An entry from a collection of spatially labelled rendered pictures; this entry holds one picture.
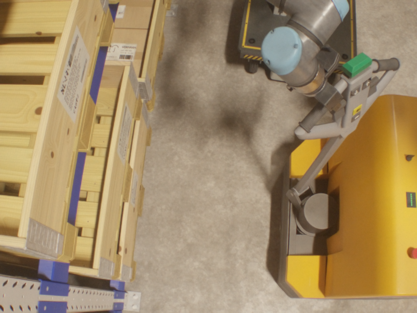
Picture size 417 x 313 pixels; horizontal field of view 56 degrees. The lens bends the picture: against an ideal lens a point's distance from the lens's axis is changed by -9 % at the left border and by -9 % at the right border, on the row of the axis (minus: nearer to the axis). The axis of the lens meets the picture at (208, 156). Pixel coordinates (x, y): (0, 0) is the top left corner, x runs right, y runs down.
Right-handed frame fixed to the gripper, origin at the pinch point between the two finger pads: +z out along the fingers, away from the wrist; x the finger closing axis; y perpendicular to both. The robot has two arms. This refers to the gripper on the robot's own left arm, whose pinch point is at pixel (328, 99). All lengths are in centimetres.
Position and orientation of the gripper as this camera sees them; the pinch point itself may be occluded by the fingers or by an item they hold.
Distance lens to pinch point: 114.8
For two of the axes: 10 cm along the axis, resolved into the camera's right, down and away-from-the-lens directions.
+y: -6.3, 7.3, 2.5
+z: 5.4, 2.0, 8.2
